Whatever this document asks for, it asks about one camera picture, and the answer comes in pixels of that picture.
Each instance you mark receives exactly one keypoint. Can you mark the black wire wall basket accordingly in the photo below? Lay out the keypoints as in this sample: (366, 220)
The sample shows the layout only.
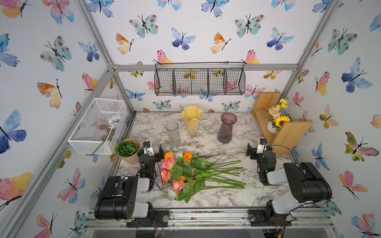
(199, 79)

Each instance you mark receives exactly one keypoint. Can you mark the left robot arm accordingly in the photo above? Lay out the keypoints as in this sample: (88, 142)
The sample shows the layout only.
(118, 200)

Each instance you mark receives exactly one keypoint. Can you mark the yellow ruffled glass vase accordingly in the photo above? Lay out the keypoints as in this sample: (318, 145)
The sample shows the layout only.
(192, 116)

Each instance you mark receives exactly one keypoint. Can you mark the pink rose lower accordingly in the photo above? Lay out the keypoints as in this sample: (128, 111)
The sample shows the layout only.
(177, 185)

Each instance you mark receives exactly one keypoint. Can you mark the white mesh wall box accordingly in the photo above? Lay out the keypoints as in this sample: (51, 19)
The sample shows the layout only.
(99, 128)

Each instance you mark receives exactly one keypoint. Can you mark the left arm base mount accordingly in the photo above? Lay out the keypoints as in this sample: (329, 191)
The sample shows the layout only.
(155, 219)

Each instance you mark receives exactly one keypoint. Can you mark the white blue rose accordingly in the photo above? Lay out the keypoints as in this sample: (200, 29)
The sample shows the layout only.
(171, 194)

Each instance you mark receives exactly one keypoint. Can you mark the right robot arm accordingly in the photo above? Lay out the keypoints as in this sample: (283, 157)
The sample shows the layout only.
(306, 184)

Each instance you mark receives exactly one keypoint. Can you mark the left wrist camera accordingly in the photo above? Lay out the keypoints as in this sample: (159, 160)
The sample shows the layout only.
(147, 148)

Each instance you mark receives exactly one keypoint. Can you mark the pink rose tall stem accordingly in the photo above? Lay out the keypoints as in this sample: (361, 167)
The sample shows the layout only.
(177, 168)

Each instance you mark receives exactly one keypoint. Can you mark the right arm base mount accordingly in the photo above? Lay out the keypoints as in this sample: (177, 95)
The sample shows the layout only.
(265, 218)

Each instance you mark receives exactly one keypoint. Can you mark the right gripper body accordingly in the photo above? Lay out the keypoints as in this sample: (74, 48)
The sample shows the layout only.
(258, 158)

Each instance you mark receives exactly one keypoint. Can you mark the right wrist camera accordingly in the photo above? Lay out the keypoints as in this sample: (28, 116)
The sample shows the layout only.
(262, 144)

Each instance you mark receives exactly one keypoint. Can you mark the aluminium front rail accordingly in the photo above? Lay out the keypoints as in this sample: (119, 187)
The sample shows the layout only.
(221, 218)

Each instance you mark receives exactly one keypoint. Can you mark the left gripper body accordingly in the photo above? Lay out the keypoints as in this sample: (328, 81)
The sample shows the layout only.
(153, 159)

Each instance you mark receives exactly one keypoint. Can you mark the orange rose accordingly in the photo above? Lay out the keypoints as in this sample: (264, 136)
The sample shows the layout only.
(168, 156)

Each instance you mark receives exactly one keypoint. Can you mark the clear glass vase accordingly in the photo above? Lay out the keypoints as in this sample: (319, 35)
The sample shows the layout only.
(173, 133)

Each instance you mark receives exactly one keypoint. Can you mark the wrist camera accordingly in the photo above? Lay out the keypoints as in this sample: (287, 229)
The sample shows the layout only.
(147, 148)
(262, 144)

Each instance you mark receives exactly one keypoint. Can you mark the sunflower bouquet in white vase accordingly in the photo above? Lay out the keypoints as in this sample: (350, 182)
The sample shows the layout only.
(278, 116)

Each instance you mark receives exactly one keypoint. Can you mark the orange marigold flower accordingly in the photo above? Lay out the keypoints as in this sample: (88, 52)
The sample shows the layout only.
(197, 160)

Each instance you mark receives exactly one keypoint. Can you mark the green succulent in pink pot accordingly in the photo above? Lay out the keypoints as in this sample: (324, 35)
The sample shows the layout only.
(128, 150)

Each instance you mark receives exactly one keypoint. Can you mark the pink rose middle left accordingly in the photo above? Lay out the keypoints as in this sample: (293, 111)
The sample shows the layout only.
(165, 176)

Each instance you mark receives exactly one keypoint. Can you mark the purple ribbed glass vase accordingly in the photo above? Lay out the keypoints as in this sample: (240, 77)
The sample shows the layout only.
(226, 130)

